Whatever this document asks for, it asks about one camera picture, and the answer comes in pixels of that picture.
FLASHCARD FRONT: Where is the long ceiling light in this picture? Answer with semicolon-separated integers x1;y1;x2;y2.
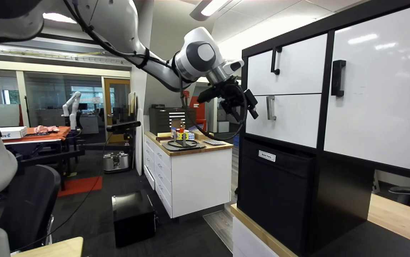
41;12;80;26

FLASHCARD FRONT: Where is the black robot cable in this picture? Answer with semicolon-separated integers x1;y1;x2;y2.
180;88;251;143

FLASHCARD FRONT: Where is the small white box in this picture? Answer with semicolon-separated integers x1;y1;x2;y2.
0;125;27;142

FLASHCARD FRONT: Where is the grey tablet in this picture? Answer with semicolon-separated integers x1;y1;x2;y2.
201;137;226;147

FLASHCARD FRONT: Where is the light wooden table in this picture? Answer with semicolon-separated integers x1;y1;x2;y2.
10;236;86;257

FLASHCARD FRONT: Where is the white drawer with grey handle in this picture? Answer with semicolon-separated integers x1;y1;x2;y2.
244;93;323;150

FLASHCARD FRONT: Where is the black door handle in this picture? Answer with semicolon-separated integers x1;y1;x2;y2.
330;59;349;99

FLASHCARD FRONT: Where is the white bin label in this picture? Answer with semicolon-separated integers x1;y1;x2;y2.
257;149;279;165

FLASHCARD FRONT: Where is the white drawer with black handle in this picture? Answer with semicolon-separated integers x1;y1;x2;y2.
246;33;329;96

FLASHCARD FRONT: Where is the white island drawer cabinet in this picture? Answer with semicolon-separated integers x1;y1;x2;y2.
141;130;234;220

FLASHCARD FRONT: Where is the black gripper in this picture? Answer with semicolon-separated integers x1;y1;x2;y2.
219;78;260;125

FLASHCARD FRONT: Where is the black box on floor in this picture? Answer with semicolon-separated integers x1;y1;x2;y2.
110;190;159;250

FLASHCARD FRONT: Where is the colourful toy stack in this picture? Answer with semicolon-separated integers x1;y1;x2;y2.
167;112;190;146

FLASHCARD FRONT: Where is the grey metal drawer handle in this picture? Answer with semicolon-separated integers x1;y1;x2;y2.
266;95;279;123

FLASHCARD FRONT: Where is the red tall object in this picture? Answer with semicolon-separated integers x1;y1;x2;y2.
181;90;209;133

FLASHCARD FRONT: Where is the black fabric storage bin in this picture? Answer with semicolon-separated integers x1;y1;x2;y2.
236;136;316;257

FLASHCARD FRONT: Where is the black drawer handle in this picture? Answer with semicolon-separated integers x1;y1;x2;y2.
270;46;284;78

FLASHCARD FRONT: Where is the wooden door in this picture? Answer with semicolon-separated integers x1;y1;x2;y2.
101;78;133;146

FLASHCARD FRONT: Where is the table with red top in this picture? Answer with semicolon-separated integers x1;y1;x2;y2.
1;125;83;166

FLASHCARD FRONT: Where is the black and white cabinet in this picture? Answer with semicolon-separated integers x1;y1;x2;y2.
236;0;410;257

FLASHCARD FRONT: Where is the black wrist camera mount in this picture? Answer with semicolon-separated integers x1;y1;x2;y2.
196;83;226;105

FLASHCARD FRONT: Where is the black printer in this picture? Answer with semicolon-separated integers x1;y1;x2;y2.
147;103;187;136

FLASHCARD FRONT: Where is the red floor mat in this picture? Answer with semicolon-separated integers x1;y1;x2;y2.
56;175;106;200

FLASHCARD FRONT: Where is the large white cabinet door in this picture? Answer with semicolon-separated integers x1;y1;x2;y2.
323;2;410;176

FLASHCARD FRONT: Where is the black office chair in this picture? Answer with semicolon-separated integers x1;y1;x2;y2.
0;163;63;255

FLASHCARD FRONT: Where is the square ceiling light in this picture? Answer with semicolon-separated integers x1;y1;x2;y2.
197;0;234;19

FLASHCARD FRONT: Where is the metal pot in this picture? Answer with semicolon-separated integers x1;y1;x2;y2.
100;150;133;175

